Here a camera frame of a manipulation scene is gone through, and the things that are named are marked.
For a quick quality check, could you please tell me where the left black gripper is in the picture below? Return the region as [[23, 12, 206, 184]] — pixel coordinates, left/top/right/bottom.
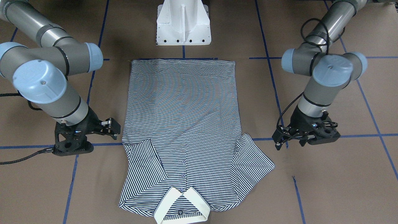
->
[[272, 107, 340, 150]]

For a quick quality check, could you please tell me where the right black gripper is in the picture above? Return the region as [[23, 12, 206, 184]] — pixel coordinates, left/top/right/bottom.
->
[[52, 107, 121, 156]]

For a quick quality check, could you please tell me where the striped polo shirt white collar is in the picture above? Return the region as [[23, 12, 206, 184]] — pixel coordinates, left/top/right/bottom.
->
[[118, 59, 275, 224]]

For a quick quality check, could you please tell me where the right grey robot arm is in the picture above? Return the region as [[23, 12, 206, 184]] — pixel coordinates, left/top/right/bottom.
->
[[1, 0, 121, 156]]

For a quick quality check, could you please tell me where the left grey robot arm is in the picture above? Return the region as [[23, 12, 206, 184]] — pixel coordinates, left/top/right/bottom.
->
[[272, 0, 368, 150]]

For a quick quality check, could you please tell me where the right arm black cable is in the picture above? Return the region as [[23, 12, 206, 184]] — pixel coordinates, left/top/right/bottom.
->
[[0, 90, 55, 165]]

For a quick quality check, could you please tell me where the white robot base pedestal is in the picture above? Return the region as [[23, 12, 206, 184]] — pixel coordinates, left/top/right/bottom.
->
[[155, 0, 212, 46]]

